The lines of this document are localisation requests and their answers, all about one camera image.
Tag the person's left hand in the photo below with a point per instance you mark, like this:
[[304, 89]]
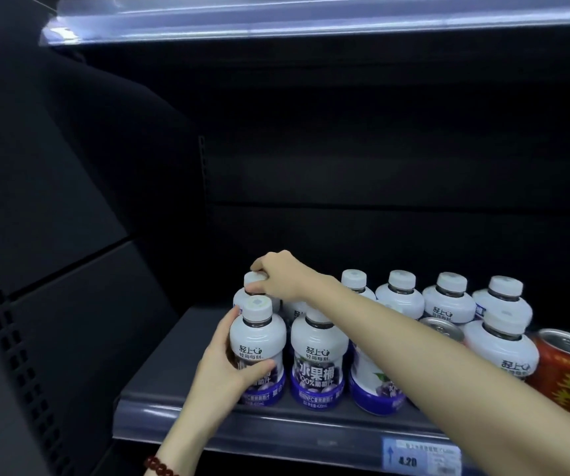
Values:
[[213, 376]]

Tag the person's right hand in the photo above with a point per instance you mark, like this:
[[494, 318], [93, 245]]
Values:
[[290, 277]]

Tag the person's left thumb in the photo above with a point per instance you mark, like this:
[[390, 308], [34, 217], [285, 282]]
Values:
[[251, 391]]

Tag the person's right thumb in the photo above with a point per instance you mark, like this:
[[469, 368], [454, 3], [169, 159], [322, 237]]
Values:
[[261, 289]]

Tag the white juice bottle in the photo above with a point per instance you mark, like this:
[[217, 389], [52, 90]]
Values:
[[257, 281], [260, 351]]

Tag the person's right forearm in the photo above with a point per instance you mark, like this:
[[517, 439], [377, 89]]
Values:
[[438, 386]]

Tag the person's left forearm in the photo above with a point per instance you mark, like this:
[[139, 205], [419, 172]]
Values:
[[183, 443]]

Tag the group of white bottles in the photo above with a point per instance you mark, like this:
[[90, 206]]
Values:
[[319, 361]]

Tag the blue and white price tag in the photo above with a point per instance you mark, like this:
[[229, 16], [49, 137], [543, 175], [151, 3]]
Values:
[[421, 453]]

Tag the silver drink can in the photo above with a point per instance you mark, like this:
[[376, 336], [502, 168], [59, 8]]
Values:
[[441, 330]]

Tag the black perforated side panel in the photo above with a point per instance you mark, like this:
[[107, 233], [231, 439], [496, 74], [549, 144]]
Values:
[[12, 342]]

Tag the red drink can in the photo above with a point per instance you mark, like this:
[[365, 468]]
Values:
[[565, 374]]

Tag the grey shelf with clear rail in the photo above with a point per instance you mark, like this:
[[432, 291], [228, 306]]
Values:
[[175, 391]]

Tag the black slotted upright rail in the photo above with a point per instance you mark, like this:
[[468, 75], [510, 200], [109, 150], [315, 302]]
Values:
[[203, 168]]

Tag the lit shelf with clear rail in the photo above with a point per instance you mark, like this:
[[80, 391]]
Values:
[[314, 19]]

